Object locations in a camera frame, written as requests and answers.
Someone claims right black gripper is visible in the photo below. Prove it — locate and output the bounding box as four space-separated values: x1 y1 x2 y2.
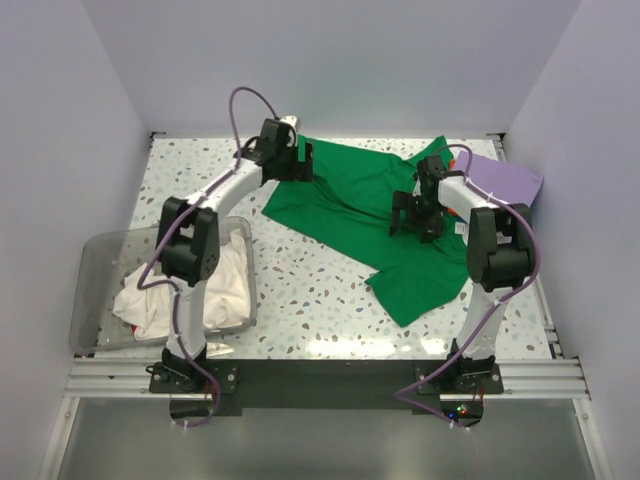
390 191 444 244

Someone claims green t-shirt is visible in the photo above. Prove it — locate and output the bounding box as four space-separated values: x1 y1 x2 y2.
263 136 468 327

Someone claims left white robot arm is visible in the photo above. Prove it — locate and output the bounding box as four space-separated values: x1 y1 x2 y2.
154 115 313 392

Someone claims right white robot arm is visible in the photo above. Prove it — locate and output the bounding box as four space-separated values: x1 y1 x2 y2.
389 155 539 393

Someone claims folded orange t-shirt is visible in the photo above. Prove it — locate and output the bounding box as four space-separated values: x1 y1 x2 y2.
441 159 464 217

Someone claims folded purple t-shirt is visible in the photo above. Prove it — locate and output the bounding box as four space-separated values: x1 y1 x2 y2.
469 154 544 207

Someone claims white t-shirt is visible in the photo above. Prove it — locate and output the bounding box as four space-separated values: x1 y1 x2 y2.
113 229 251 341

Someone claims clear plastic bin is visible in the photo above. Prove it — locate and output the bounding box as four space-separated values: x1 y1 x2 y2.
69 216 257 356

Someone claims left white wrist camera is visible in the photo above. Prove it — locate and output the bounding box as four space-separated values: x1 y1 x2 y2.
279 115 300 131

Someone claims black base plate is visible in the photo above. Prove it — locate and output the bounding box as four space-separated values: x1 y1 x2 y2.
146 359 504 421

